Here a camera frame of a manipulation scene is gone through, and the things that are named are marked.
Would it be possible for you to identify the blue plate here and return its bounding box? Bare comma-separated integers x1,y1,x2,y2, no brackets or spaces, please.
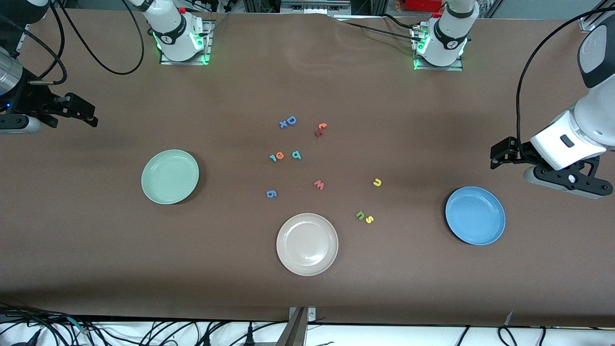
445,186,506,246

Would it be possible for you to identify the light green plate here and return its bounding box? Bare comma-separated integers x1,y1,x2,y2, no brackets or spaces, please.
141,149,200,205

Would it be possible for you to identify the aluminium corner profile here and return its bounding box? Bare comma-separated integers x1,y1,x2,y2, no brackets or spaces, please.
579,12,607,32

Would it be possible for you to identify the brown table cover sheet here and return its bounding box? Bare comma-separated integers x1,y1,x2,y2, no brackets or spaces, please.
0,9,615,328

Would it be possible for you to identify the red box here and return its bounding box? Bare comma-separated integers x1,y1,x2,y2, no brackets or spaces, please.
405,0,443,12

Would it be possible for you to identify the beige plate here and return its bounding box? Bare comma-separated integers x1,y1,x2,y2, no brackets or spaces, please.
276,213,339,277

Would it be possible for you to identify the grey metal device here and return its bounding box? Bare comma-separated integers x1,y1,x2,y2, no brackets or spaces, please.
281,0,352,15

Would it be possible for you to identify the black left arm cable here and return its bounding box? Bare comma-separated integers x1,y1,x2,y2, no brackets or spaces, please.
516,7,615,142

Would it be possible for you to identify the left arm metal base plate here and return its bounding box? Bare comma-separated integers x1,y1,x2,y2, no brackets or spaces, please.
412,25,465,72

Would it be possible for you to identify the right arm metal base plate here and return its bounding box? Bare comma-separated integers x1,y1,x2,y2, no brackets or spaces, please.
160,19,212,65

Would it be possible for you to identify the short black table cable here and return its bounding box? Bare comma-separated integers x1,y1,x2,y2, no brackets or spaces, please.
381,13,423,30

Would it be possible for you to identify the long black table cable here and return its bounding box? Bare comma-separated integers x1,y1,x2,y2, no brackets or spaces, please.
334,18,421,39

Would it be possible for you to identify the aluminium table edge bracket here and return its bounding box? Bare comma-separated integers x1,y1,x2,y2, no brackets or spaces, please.
276,307,317,346

